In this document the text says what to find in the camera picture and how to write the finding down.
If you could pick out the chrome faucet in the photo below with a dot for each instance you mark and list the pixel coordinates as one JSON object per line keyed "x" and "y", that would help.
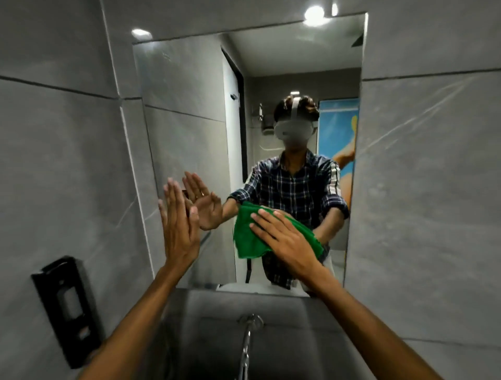
{"x": 246, "y": 344}

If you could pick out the person's right forearm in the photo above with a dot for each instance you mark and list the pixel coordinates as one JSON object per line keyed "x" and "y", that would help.
{"x": 364, "y": 332}

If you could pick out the person's right middle finger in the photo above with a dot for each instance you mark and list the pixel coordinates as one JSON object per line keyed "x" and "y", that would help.
{"x": 289, "y": 221}

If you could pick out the person's left forearm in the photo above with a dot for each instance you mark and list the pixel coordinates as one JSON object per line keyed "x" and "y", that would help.
{"x": 131, "y": 329}

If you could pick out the person's right thumb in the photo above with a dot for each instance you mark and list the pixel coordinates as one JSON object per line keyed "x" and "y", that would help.
{"x": 261, "y": 236}

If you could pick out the wall mirror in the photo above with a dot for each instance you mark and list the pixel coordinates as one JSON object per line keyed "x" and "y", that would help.
{"x": 188, "y": 117}

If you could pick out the person's left thumb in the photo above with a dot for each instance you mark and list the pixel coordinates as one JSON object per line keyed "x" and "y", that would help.
{"x": 195, "y": 225}

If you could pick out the person's right hand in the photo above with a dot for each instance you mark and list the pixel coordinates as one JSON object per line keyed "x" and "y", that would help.
{"x": 291, "y": 250}

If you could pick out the grey sink basin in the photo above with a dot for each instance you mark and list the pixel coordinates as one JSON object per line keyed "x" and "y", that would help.
{"x": 289, "y": 336}

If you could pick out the green cleaning cloth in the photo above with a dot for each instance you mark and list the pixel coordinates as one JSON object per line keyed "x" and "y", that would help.
{"x": 247, "y": 235}

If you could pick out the person's left hand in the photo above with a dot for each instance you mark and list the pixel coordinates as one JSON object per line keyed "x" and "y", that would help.
{"x": 179, "y": 242}

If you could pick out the black wall soap dispenser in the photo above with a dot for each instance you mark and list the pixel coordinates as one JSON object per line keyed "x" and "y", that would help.
{"x": 70, "y": 313}

